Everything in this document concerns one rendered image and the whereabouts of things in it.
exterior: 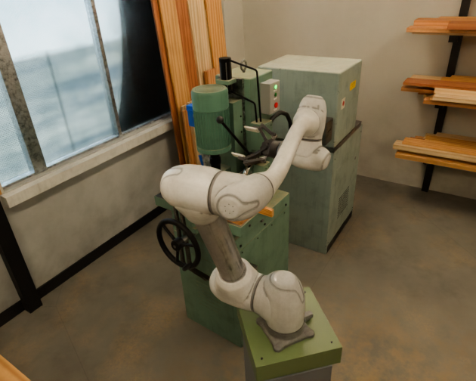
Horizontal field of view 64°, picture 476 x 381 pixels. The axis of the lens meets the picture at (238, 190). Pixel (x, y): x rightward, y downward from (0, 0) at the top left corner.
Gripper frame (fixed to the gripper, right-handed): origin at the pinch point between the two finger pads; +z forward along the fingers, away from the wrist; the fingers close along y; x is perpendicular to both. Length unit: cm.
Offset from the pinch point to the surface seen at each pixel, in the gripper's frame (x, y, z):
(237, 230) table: -28.6, -34.0, -0.7
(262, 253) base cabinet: -70, -36, 2
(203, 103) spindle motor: 9.7, 9.9, 21.1
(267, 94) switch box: -15.8, 34.5, 8.8
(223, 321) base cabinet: -83, -81, 14
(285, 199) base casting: -70, -1, 2
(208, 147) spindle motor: -7.0, -3.8, 20.8
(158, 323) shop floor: -86, -102, 58
